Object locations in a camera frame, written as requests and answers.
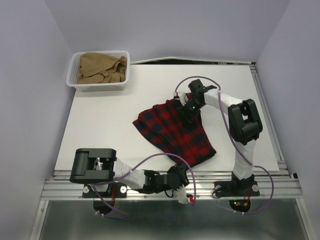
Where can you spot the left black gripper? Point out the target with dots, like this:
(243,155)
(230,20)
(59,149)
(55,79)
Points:
(180,169)

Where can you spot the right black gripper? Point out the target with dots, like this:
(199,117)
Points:
(182,110)

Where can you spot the red plaid pleated skirt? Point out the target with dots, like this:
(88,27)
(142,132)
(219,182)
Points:
(163,127)

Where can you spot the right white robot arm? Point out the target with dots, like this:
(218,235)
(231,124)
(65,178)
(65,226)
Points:
(241,118)

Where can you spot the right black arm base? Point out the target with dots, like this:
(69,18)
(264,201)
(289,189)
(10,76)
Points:
(236,187)

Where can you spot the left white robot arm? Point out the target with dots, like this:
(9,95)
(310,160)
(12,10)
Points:
(95,166)

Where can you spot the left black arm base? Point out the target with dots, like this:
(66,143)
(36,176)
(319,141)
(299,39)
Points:
(114,190)

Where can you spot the white plastic laundry basket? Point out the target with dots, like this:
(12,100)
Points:
(71,77)

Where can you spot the tan folded skirt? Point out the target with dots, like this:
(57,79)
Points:
(100,68)

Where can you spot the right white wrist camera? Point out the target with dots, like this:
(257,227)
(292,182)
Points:
(181,96)

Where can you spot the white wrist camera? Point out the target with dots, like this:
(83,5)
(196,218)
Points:
(182,195)
(181,96)

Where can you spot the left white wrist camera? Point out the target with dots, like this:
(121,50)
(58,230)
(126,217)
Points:
(182,195)

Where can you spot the aluminium rail frame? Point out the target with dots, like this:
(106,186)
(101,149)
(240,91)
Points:
(103,119)

